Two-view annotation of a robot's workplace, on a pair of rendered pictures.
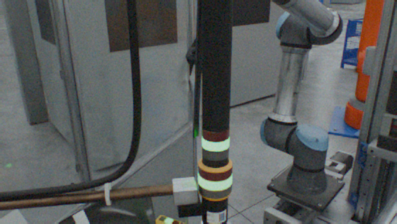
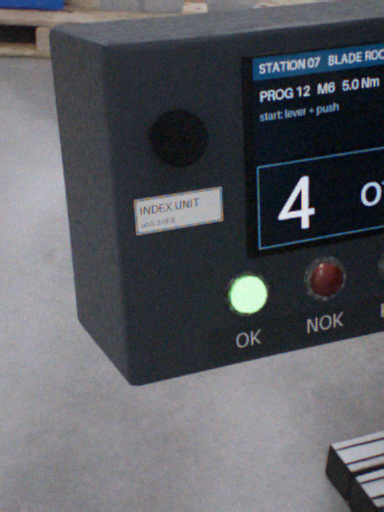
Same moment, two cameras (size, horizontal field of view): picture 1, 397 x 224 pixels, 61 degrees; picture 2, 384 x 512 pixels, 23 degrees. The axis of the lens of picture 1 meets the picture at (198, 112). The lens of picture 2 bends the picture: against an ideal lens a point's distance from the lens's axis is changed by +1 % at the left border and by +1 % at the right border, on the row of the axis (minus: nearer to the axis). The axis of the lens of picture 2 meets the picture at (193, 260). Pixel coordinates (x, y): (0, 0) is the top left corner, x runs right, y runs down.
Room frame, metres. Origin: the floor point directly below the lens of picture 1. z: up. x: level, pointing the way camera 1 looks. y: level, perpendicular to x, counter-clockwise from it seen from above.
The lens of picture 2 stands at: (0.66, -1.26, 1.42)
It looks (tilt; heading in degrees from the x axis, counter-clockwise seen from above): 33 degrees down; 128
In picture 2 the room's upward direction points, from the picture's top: 4 degrees clockwise
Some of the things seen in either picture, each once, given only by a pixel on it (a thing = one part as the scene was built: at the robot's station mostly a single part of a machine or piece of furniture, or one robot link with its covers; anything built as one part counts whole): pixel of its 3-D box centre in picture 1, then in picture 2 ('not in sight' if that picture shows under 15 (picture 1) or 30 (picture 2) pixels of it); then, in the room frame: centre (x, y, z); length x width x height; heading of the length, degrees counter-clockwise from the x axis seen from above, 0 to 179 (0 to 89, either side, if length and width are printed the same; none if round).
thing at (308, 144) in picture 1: (309, 144); not in sight; (1.13, -0.42, 1.20); 0.13 x 0.12 x 0.14; 43
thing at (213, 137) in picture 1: (215, 130); not in sight; (0.37, -0.02, 1.62); 0.03 x 0.03 x 0.01
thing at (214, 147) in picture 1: (215, 140); not in sight; (0.37, -0.02, 1.61); 0.03 x 0.03 x 0.01
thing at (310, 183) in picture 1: (308, 172); not in sight; (1.12, -0.42, 1.09); 0.15 x 0.15 x 0.10
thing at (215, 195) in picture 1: (215, 185); not in sight; (0.37, -0.02, 1.54); 0.04 x 0.04 x 0.01
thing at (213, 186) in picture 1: (215, 176); not in sight; (0.37, -0.02, 1.56); 0.04 x 0.04 x 0.01
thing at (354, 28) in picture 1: (380, 43); not in sight; (6.86, -3.70, 0.49); 1.27 x 0.88 x 0.98; 126
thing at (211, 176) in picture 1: (215, 167); not in sight; (0.37, -0.02, 1.57); 0.04 x 0.04 x 0.01
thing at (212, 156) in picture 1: (215, 149); not in sight; (0.37, -0.02, 1.60); 0.03 x 0.03 x 0.01
